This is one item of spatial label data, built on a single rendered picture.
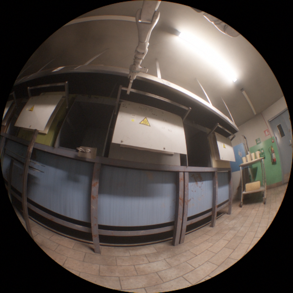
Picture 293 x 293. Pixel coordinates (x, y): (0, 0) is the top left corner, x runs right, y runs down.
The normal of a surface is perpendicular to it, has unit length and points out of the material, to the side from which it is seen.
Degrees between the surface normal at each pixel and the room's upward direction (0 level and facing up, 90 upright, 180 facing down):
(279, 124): 90
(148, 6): 176
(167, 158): 90
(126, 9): 180
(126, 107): 90
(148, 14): 169
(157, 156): 90
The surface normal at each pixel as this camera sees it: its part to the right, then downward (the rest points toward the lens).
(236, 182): -0.95, -0.15
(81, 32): -0.04, 0.93
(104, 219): 0.32, -0.34
